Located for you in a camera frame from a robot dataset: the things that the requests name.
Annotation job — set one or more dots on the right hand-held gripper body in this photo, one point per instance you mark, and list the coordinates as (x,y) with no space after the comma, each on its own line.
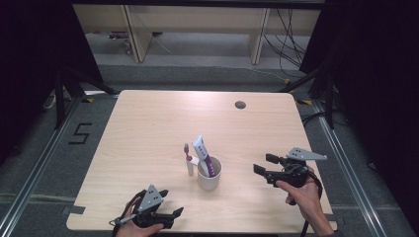
(293,171)

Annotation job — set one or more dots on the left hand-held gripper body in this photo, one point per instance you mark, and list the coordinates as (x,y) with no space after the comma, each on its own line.
(150,199)

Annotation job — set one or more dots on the pink toothbrush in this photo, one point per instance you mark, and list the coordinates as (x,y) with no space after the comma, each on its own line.
(187,153)

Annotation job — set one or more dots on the white purple toothpaste tube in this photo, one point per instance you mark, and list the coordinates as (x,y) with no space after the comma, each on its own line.
(202,151)

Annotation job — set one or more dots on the person's right hand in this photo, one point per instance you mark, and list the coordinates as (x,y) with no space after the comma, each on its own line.
(304,196)

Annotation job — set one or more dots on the person's left hand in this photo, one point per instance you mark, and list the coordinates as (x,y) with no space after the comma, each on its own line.
(138,231)

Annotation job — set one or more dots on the yellow black floor tape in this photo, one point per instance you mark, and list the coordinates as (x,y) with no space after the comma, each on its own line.
(304,102)

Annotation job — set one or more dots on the grey tape strip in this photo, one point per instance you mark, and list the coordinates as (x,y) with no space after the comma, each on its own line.
(74,210)

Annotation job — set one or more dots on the black metal stand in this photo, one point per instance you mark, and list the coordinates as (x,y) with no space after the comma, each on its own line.
(329,98)
(60,98)

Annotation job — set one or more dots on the dark curtain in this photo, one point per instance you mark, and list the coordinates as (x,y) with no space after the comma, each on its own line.
(378,82)
(29,65)

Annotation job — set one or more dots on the small colourful floor clutter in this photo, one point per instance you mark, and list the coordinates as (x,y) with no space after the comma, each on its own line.
(126,44)

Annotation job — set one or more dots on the light wooden shelf unit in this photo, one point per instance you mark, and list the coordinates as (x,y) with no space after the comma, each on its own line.
(197,19)

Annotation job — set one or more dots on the aluminium floor rail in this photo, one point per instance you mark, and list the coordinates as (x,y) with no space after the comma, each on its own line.
(39,164)
(342,164)

